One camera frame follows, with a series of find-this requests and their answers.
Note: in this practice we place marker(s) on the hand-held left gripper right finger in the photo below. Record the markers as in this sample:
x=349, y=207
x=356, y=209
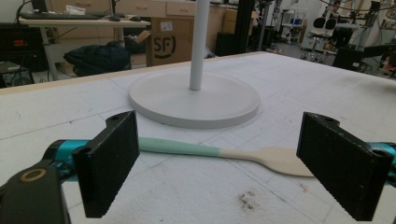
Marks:
x=342, y=168

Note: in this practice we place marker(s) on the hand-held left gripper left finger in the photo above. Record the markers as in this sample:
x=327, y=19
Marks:
x=106, y=168

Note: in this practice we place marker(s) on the dark blue jacket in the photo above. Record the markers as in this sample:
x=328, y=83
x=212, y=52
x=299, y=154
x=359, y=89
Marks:
x=96, y=59

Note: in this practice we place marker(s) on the black box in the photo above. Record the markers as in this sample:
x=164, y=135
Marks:
x=346, y=57

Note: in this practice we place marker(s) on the white round-base pole stand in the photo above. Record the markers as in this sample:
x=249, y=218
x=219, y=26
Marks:
x=199, y=99

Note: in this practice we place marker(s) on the black office chair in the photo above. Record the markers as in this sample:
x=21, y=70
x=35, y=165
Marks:
x=322, y=29

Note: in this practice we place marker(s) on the brown cardboard box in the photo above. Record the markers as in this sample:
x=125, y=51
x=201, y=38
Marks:
x=169, y=42

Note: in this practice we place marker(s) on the light wooden desk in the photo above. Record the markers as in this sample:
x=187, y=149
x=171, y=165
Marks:
x=81, y=23

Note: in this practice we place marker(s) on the black electronic device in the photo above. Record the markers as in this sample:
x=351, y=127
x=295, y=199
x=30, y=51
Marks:
x=18, y=46

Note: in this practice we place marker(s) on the black computer mouse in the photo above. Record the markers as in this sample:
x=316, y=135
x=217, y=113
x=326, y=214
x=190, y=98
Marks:
x=135, y=18

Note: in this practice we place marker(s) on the black keyboard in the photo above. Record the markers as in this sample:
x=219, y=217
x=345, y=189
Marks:
x=59, y=16

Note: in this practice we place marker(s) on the light wooden drawer cabinet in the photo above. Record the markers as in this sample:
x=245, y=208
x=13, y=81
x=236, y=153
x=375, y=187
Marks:
x=146, y=7

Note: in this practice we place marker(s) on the small black cabinet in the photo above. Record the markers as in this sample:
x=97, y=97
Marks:
x=224, y=43

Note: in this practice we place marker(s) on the black metal pillar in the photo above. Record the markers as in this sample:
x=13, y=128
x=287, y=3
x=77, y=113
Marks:
x=244, y=26

